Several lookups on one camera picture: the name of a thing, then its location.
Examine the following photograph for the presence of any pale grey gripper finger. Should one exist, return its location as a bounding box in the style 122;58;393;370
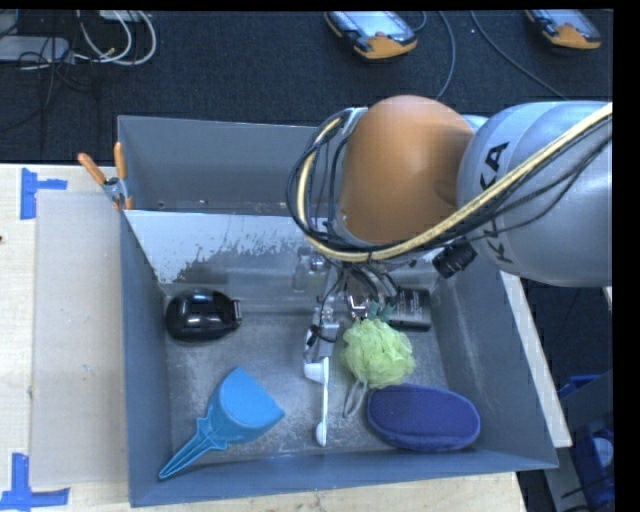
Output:
319;319;343;359
302;323;322;366

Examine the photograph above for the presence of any grey metal bin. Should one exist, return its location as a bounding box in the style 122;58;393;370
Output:
115;114;561;508

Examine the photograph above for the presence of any green bath pouf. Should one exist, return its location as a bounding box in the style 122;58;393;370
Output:
340;318;417;420

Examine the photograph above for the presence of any white plastic spoon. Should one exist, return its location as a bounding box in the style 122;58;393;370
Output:
303;356;332;448

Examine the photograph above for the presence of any black packet with print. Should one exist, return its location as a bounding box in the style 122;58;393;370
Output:
387;288;433;333

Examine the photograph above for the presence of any blue plastic scoop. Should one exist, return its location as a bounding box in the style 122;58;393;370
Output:
158;365;287;482

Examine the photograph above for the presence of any black tape dispenser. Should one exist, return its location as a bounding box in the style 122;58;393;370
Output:
165;289;243;344

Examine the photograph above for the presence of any dark blue oval sponge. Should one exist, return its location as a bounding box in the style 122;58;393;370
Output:
365;383;483;454

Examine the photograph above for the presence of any pale flat board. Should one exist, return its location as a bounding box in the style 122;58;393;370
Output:
28;191;130;494

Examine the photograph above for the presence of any black cylinder on white bracket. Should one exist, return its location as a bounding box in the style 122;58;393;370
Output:
430;239;479;279

